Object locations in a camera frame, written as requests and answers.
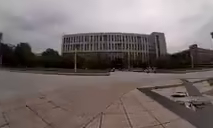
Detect large curved pale building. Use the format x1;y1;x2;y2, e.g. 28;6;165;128
61;31;168;62

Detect grey stone paved plaza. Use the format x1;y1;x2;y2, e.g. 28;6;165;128
0;68;213;128

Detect low kerbed verge strip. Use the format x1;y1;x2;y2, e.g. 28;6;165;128
8;68;111;77

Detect row of dark trees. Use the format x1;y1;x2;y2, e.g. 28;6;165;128
0;29;213;70

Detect low dark building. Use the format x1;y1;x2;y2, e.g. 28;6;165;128
176;43;213;66

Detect tall thin tower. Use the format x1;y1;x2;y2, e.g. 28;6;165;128
0;32;4;46

